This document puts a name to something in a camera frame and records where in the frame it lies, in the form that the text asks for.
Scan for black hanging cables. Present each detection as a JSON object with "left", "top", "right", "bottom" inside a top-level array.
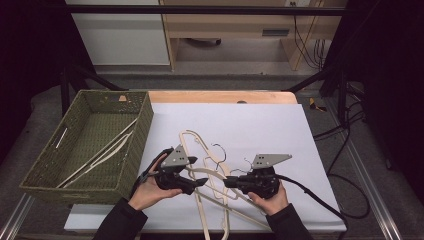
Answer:
[{"left": 289, "top": 1, "right": 329, "bottom": 70}]

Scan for white sheet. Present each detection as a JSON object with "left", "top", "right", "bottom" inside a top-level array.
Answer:
[{"left": 63, "top": 102, "right": 348, "bottom": 233}]

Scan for aluminium rail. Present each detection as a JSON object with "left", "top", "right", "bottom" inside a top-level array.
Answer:
[
  {"left": 0, "top": 194, "right": 36, "bottom": 240},
  {"left": 328, "top": 98, "right": 404, "bottom": 240}
]

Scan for yellow and black tool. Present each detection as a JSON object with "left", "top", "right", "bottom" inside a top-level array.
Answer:
[{"left": 308, "top": 97, "right": 328, "bottom": 113}]

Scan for black object under desk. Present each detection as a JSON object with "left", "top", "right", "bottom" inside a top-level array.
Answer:
[{"left": 184, "top": 37, "right": 223, "bottom": 47}]

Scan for grey desk label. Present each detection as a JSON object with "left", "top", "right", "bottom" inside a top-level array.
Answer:
[{"left": 261, "top": 28, "right": 291, "bottom": 37}]

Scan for white cabinet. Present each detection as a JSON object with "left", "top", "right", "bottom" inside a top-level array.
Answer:
[{"left": 65, "top": 0, "right": 171, "bottom": 67}]

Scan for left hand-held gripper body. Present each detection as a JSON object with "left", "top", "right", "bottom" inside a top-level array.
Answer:
[{"left": 154, "top": 144, "right": 198, "bottom": 196}]

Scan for person's right hand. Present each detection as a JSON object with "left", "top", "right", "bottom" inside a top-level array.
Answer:
[{"left": 247, "top": 182, "right": 290, "bottom": 217}]

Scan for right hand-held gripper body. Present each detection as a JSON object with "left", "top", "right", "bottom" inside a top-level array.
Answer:
[{"left": 237, "top": 153, "right": 293, "bottom": 200}]

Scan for black horizontal frame bar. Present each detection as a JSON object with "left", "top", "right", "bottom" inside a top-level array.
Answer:
[{"left": 64, "top": 4, "right": 348, "bottom": 17}]

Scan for right hand-held gripper cable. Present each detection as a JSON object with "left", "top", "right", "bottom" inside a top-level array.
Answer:
[{"left": 275, "top": 174, "right": 350, "bottom": 240}]

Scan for green woven basket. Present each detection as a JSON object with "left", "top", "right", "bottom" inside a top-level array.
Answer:
[{"left": 18, "top": 89, "right": 155, "bottom": 206}]

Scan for dark curtain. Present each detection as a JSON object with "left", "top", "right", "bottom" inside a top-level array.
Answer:
[
  {"left": 0, "top": 0, "right": 84, "bottom": 161},
  {"left": 324, "top": 0, "right": 424, "bottom": 194}
]

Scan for black floor cables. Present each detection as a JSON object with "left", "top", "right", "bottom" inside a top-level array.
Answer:
[{"left": 313, "top": 99, "right": 372, "bottom": 221}]

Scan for person's left hand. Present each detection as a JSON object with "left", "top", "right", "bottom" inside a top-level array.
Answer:
[{"left": 128, "top": 153, "right": 184, "bottom": 212}]

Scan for wooden table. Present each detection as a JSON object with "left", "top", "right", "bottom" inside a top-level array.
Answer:
[{"left": 148, "top": 89, "right": 299, "bottom": 105}]

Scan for light wooden desk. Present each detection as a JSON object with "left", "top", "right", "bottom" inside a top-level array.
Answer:
[{"left": 159, "top": 0, "right": 348, "bottom": 72}]

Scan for beige plastic clothes hanger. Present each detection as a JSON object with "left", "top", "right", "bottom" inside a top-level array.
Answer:
[
  {"left": 178, "top": 129, "right": 232, "bottom": 240},
  {"left": 184, "top": 159, "right": 273, "bottom": 232},
  {"left": 56, "top": 118, "right": 138, "bottom": 189}
]

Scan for black metal stand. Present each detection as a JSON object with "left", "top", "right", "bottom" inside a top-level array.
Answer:
[
  {"left": 60, "top": 63, "right": 129, "bottom": 116},
  {"left": 284, "top": 64, "right": 351, "bottom": 126}
]

